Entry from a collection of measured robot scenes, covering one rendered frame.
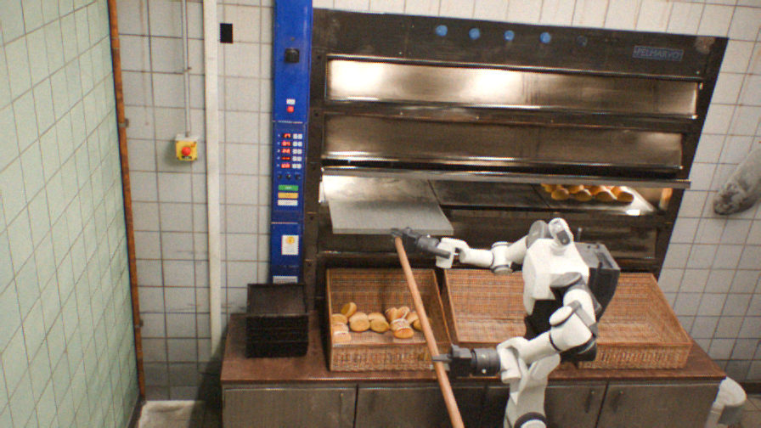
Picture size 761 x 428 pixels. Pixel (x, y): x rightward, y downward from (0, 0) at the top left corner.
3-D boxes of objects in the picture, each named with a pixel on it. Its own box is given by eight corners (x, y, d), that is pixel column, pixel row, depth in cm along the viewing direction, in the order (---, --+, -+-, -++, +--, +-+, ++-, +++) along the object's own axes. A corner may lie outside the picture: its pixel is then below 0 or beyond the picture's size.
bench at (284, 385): (231, 400, 363) (231, 310, 339) (645, 395, 398) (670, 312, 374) (221, 481, 312) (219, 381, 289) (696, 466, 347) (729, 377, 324)
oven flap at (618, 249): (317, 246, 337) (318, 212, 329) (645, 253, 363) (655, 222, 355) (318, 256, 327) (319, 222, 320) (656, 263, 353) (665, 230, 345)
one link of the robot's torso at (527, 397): (532, 415, 291) (553, 326, 272) (546, 445, 275) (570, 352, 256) (498, 416, 288) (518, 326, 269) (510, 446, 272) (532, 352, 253)
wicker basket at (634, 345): (543, 313, 362) (552, 269, 351) (639, 314, 370) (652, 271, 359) (576, 370, 318) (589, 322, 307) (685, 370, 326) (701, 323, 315)
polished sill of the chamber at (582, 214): (318, 207, 328) (318, 200, 327) (656, 217, 354) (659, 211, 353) (318, 212, 323) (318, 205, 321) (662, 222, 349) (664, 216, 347)
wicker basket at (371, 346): (322, 313, 344) (324, 267, 333) (428, 312, 353) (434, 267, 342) (328, 373, 300) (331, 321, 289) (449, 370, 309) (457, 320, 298)
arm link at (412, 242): (401, 230, 285) (426, 238, 281) (410, 222, 293) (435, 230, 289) (398, 256, 290) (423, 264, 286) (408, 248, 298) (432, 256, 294)
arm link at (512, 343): (496, 373, 217) (526, 360, 208) (492, 346, 222) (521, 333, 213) (510, 375, 220) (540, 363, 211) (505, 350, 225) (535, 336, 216)
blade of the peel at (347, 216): (453, 235, 304) (453, 229, 303) (333, 233, 295) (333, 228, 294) (436, 202, 336) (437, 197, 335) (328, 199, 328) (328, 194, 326)
